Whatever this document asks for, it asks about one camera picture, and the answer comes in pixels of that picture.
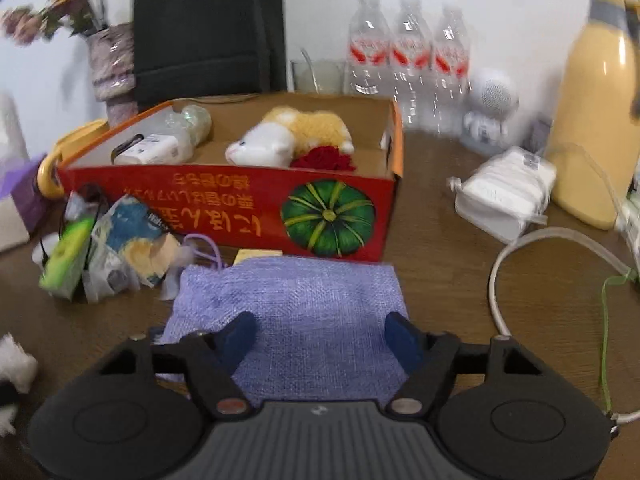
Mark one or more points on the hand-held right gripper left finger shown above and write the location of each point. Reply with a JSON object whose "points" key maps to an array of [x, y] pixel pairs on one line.
{"points": [[237, 340]]}

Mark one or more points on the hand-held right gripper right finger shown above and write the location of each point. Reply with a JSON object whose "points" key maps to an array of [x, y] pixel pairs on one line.
{"points": [[402, 340]]}

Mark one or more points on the purple woven cloth pouch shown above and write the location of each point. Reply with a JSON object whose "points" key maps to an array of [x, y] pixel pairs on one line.
{"points": [[300, 300]]}

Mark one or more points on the red pumpkin print cardboard box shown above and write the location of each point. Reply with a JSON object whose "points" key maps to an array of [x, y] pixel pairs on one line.
{"points": [[225, 210]]}

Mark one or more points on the blue and yellow wrapper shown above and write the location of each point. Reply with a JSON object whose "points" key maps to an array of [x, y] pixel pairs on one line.
{"points": [[130, 230]]}

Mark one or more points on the green tissue packet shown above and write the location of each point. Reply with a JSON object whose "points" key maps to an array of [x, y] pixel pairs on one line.
{"points": [[67, 255]]}

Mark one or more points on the yellow sticky note pad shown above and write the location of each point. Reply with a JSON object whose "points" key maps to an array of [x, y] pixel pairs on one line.
{"points": [[257, 255]]}

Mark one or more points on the red fabric flower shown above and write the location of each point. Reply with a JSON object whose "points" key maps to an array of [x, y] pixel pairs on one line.
{"points": [[322, 159]]}

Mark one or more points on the white and yellow plush toy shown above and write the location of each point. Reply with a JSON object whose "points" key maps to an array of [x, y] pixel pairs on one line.
{"points": [[280, 140]]}

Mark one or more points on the clear cotton swab box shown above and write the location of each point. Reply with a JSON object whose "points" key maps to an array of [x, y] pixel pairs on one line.
{"points": [[155, 149]]}

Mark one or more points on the white fluffy plush toy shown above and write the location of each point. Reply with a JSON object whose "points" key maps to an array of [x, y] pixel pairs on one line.
{"points": [[15, 365]]}

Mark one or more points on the white plug adapter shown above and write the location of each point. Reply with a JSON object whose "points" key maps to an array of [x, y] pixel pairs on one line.
{"points": [[630, 220]]}

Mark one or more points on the purple tissue pack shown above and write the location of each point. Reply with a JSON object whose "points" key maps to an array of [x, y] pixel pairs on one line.
{"points": [[20, 195]]}

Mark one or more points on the yellow mug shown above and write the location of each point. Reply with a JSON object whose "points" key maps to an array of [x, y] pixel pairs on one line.
{"points": [[75, 135]]}

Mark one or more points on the small white fan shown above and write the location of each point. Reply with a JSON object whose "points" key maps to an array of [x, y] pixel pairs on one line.
{"points": [[492, 92]]}

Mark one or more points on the clear glass cup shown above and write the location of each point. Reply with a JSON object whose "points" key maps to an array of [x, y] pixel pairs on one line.
{"points": [[320, 77]]}

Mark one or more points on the clear water bottle red label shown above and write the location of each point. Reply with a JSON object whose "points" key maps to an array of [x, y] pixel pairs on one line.
{"points": [[369, 50], [411, 55], [450, 60]]}

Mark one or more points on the purple fuzzy vase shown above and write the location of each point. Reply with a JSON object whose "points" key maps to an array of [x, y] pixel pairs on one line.
{"points": [[112, 70]]}

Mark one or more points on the black monitor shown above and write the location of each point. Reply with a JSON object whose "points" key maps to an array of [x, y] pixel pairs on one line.
{"points": [[210, 35]]}

